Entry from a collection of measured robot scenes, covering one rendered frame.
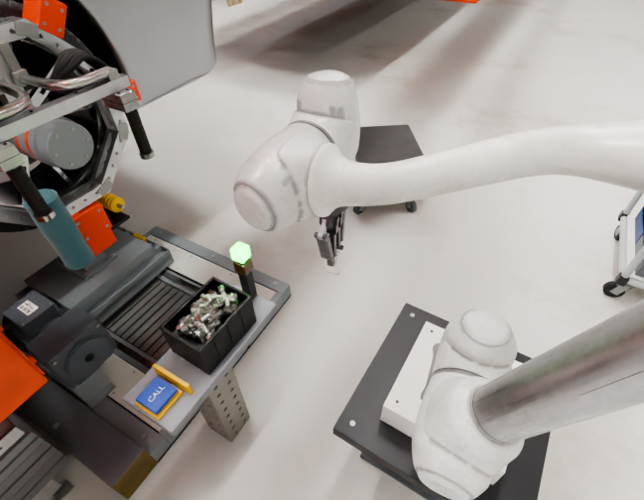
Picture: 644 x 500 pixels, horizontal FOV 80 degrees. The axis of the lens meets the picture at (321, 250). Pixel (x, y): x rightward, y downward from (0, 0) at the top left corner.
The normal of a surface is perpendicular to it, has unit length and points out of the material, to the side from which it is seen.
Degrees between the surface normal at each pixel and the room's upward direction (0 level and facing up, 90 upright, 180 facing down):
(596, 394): 86
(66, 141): 90
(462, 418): 36
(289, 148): 6
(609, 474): 0
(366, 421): 0
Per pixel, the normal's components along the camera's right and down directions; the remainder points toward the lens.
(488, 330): 0.00, -0.78
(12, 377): 0.87, 0.33
